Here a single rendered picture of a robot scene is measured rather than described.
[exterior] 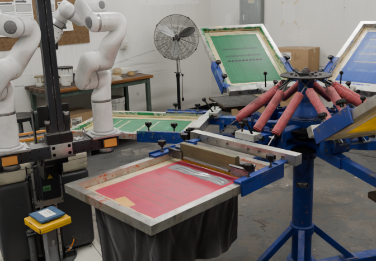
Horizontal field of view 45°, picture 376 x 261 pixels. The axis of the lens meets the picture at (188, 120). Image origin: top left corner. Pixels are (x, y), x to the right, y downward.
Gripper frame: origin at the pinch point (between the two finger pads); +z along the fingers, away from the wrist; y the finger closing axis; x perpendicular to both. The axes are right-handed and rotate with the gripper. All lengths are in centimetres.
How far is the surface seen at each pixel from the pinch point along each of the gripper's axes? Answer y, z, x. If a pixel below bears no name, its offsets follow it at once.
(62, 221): -57, 37, 75
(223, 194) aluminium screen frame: -104, -4, 66
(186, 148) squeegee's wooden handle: -88, -3, 21
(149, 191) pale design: -81, 16, 53
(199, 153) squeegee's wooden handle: -94, -5, 27
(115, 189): -69, 25, 48
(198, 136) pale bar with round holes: -94, -8, -6
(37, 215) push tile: -48, 40, 74
